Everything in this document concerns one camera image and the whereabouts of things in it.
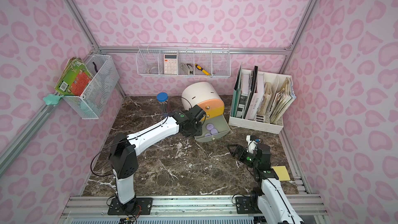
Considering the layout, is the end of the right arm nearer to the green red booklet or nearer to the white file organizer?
the white file organizer

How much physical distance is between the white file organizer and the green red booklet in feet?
2.54

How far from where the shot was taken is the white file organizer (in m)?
0.87

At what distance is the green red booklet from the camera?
678mm
